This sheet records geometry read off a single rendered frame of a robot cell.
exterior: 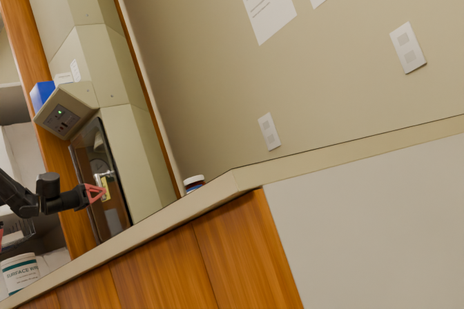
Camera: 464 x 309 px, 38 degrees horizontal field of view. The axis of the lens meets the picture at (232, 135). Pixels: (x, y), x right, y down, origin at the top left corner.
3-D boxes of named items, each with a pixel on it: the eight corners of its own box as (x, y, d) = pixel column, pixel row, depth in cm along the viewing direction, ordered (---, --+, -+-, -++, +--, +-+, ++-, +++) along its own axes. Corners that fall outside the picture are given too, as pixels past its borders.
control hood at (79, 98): (69, 139, 243) (62, 114, 245) (99, 107, 217) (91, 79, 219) (39, 145, 237) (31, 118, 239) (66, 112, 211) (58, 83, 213)
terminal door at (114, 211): (101, 250, 235) (71, 144, 242) (134, 232, 210) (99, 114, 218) (99, 250, 234) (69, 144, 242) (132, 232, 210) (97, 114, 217)
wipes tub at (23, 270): (39, 292, 266) (29, 256, 269) (47, 287, 255) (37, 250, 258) (6, 301, 258) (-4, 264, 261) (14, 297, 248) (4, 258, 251)
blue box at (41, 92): (62, 112, 243) (55, 90, 244) (70, 102, 235) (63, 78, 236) (35, 116, 237) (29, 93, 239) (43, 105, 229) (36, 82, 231)
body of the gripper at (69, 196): (73, 191, 215) (51, 196, 210) (83, 183, 206) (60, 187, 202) (79, 210, 213) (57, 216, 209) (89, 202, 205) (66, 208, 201)
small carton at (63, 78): (72, 93, 227) (68, 77, 228) (75, 87, 222) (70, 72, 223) (58, 96, 224) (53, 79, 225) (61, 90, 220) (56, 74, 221)
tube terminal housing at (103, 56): (166, 245, 249) (108, 58, 263) (208, 226, 223) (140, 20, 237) (105, 263, 235) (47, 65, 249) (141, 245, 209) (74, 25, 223)
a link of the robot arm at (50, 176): (21, 203, 207) (19, 216, 200) (19, 170, 203) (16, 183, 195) (61, 201, 210) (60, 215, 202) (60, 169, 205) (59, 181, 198)
